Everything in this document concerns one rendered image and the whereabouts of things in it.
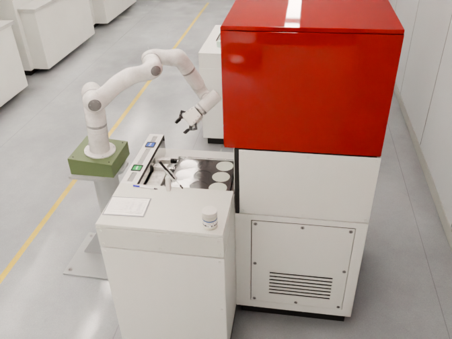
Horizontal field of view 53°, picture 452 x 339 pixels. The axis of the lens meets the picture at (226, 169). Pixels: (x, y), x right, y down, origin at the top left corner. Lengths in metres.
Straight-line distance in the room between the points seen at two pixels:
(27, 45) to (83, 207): 3.41
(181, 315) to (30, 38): 5.07
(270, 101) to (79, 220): 2.28
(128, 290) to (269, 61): 1.39
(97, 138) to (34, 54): 4.23
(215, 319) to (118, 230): 0.73
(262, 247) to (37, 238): 1.95
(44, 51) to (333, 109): 5.28
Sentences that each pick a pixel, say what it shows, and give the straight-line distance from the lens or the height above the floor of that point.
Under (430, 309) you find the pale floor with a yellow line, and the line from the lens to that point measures 3.30.
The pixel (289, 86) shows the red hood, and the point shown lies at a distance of 2.06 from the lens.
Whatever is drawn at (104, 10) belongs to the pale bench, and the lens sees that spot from 8.76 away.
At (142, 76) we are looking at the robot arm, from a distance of 2.66.
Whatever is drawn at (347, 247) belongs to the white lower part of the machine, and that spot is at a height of 0.65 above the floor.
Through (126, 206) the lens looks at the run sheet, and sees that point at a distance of 2.34.
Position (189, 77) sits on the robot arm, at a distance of 2.76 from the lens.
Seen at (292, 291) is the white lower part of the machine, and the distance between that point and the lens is 2.85.
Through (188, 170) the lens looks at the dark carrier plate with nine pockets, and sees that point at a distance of 2.67.
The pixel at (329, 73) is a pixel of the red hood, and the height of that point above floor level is 1.62.
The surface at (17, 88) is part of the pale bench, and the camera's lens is 6.30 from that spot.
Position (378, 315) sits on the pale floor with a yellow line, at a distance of 3.16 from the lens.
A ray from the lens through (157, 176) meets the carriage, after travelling 2.68.
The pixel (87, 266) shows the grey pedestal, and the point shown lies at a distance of 3.48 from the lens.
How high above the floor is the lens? 2.37
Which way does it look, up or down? 34 degrees down
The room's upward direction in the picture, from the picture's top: 2 degrees counter-clockwise
